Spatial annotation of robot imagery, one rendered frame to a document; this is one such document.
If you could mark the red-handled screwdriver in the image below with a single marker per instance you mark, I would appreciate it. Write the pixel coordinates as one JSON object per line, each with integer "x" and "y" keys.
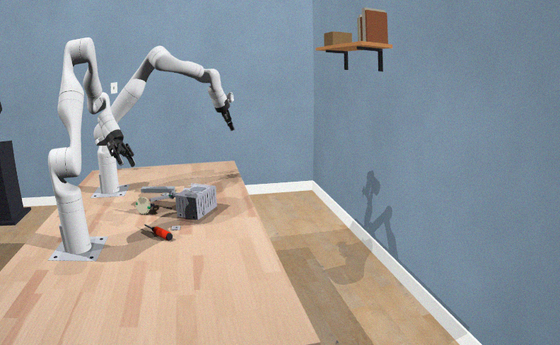
{"x": 160, "y": 232}

